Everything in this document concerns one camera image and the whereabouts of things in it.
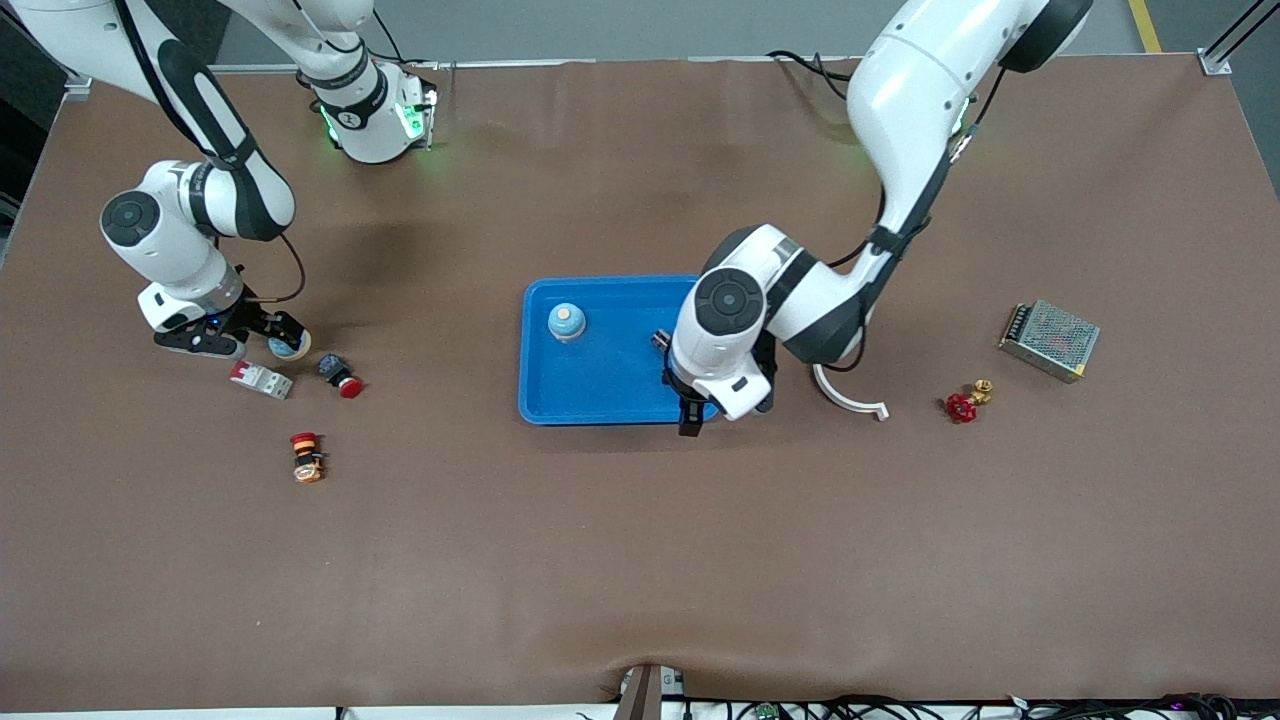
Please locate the white curved plastic bracket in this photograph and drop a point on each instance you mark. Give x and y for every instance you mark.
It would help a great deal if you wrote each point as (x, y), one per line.
(858, 406)

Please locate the blue plastic tray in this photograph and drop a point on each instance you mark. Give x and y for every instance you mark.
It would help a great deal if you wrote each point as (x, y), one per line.
(610, 380)

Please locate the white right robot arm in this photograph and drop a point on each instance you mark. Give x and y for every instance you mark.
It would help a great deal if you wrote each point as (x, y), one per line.
(165, 255)

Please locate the red yellow emergency stop button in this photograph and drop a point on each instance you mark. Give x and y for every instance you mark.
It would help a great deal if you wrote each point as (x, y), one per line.
(307, 458)

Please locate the white red circuit breaker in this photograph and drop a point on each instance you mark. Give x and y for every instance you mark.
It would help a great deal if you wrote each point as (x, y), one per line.
(265, 381)

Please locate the silver table edge rail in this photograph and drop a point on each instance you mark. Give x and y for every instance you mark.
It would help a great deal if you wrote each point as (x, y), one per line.
(600, 63)

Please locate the small black terminal block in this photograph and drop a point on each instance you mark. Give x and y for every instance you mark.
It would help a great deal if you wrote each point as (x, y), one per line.
(661, 342)

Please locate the metal mesh power supply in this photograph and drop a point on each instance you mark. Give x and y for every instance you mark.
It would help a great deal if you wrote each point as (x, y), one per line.
(1050, 340)

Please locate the metal table clamp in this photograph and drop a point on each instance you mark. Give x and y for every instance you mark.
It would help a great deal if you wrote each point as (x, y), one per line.
(645, 695)

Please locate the blue dome bell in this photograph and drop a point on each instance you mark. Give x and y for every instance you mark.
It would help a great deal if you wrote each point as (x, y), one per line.
(290, 349)
(567, 322)

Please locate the aluminium frame post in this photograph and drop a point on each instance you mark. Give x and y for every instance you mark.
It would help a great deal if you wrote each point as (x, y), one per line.
(1215, 62)
(80, 82)

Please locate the red push button switch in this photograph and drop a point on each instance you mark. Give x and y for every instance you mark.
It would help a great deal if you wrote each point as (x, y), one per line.
(338, 373)

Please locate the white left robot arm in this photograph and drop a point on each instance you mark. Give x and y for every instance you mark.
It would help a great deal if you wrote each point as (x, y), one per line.
(920, 90)

